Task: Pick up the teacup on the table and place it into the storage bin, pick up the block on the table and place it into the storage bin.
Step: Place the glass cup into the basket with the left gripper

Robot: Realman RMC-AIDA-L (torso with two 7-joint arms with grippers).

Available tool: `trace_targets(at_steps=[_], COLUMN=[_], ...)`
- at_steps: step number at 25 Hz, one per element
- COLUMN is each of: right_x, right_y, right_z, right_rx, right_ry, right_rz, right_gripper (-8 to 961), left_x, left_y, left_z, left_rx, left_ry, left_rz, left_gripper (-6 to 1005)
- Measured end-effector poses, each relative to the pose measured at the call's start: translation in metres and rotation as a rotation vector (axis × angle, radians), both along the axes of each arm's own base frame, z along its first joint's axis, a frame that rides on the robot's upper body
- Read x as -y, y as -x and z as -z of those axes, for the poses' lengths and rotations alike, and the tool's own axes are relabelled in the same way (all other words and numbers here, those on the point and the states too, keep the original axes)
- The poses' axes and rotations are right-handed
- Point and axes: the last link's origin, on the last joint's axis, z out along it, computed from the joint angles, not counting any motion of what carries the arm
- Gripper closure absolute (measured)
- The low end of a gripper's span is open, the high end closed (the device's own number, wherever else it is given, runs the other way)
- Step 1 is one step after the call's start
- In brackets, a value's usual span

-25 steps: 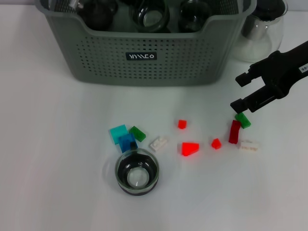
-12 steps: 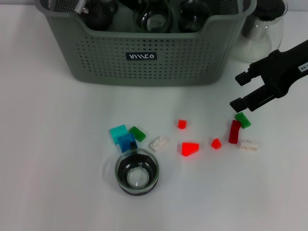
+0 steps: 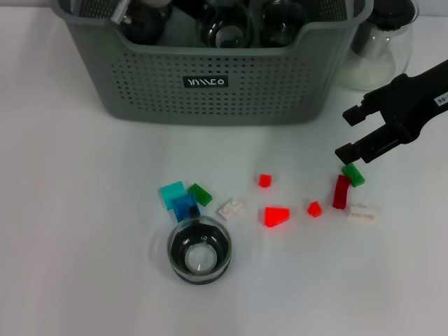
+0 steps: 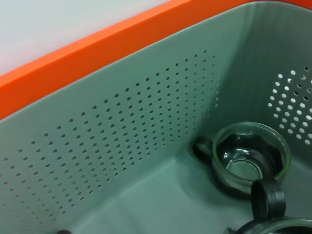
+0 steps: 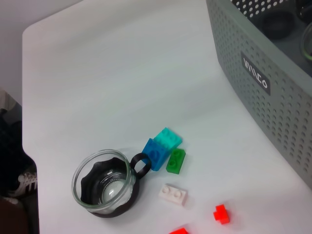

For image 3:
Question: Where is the grey-green perforated storage bin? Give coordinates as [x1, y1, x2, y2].
[52, 0, 375, 127]

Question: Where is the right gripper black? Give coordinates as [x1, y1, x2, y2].
[335, 59, 448, 165]

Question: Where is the red wedge toy brick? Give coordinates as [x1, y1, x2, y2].
[257, 205, 291, 229]

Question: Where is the cyan translucent toy brick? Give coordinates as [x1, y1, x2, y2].
[160, 181, 186, 211]

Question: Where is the green toy brick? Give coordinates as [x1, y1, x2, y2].
[341, 162, 366, 189]
[188, 183, 214, 207]

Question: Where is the glass carafe with black lid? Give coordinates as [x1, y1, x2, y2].
[335, 0, 420, 92]

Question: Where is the blue translucent toy brick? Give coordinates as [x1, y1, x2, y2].
[171, 194, 202, 224]

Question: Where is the long white toy brick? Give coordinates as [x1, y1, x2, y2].
[344, 204, 381, 223]

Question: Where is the left arm cable with connector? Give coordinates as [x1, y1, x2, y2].
[111, 0, 133, 25]

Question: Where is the dark red long toy brick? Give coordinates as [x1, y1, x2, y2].
[332, 174, 351, 211]

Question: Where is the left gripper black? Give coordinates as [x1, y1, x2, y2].
[173, 0, 211, 20]

